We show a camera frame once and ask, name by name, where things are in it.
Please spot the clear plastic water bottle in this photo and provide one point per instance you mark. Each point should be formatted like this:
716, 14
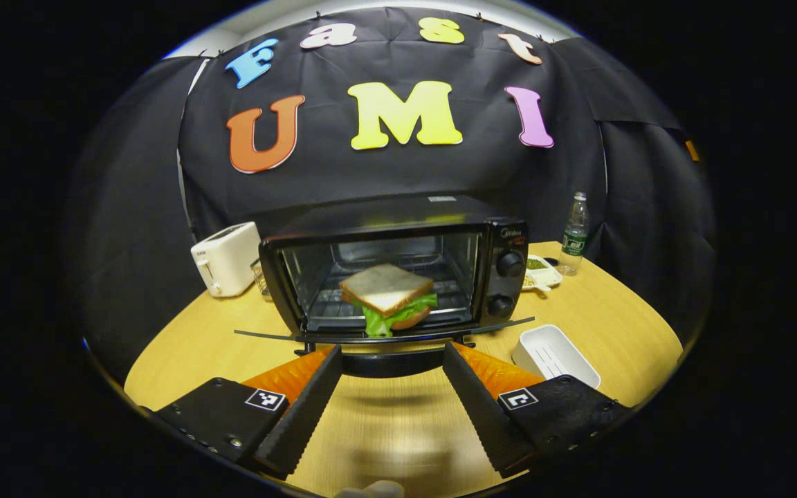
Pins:
573, 238

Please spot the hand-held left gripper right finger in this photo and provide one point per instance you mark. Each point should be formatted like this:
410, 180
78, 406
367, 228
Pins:
481, 415

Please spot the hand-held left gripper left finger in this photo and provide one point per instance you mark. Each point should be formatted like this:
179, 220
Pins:
305, 415

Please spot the small white dish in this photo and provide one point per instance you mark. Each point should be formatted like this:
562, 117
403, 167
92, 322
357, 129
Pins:
542, 271

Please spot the black electric oven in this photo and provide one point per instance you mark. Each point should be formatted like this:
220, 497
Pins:
509, 235

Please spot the white toaster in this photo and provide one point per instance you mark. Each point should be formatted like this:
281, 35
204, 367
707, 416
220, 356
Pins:
225, 259

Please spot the white plastic container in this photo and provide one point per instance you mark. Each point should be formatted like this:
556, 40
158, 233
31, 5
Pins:
554, 356

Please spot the lettuce sandwich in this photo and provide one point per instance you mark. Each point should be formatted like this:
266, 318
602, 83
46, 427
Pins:
385, 287

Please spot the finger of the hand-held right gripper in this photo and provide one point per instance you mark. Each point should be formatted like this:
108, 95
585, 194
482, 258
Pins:
692, 151

